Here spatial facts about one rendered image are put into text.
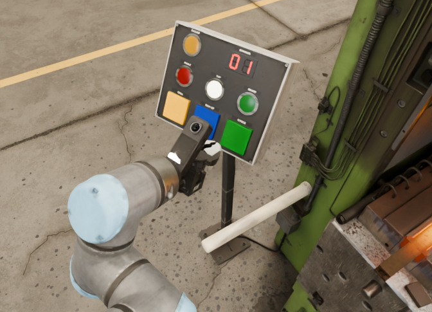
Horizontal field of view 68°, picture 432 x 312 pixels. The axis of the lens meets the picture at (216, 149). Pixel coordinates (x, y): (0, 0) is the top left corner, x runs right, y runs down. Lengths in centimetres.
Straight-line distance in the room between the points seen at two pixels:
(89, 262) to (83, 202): 11
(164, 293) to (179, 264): 124
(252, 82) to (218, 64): 10
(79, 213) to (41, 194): 169
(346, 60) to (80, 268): 74
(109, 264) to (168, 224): 132
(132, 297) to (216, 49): 60
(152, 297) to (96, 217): 14
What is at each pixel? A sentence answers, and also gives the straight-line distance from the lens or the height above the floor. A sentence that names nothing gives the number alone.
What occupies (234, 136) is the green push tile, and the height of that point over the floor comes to 101.
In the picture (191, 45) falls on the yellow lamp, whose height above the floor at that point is 116.
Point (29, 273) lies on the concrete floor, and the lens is 197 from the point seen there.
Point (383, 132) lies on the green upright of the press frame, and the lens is 91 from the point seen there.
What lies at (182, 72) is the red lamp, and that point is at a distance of 91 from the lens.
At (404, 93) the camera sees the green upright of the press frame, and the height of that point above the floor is 117.
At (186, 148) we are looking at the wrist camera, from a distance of 61.
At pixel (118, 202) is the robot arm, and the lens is 47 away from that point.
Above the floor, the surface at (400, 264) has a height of 101.
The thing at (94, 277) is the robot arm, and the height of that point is 114.
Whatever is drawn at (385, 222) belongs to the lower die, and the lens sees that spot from 83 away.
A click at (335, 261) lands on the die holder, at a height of 79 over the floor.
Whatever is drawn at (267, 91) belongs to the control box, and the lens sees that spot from 80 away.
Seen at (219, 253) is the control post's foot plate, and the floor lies 1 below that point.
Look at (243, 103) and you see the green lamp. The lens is 82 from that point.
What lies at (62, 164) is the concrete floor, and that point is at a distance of 228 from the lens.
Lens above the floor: 164
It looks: 50 degrees down
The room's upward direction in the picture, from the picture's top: straight up
